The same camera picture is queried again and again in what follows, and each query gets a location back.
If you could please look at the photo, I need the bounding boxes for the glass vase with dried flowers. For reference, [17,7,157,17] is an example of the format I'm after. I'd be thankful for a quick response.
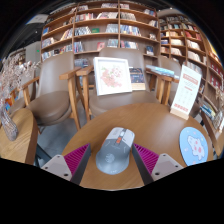
[0,54,41,142]

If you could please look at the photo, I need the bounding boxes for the round light blue mouse pad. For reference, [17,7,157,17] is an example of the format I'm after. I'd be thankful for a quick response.
[179,126,209,167]

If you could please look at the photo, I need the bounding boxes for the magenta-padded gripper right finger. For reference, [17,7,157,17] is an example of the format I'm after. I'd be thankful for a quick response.
[131,143,184,186]

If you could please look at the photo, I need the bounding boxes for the dark cover book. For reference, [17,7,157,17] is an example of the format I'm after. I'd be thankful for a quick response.
[129,67,147,91]

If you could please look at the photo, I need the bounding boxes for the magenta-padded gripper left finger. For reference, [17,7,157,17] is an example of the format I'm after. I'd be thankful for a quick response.
[41,143,92,186]

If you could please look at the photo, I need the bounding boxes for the white sign on wooden base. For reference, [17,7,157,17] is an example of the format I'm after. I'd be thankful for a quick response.
[169,64,202,121]

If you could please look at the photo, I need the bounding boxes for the light blue book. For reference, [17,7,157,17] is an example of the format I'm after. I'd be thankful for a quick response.
[145,64,176,78]

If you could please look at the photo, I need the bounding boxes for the grey computer mouse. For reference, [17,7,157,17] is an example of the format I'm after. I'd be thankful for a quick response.
[95,126,136,176]

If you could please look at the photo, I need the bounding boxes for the curved wooden bookshelf unit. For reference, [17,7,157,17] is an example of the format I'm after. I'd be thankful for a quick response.
[158,13,224,134]

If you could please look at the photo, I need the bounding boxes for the wide wooden bookshelf unit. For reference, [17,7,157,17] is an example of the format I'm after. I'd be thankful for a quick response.
[40,1,162,64]

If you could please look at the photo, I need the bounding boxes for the white framed flower picture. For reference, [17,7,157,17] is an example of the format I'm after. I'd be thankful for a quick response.
[92,56,133,97]

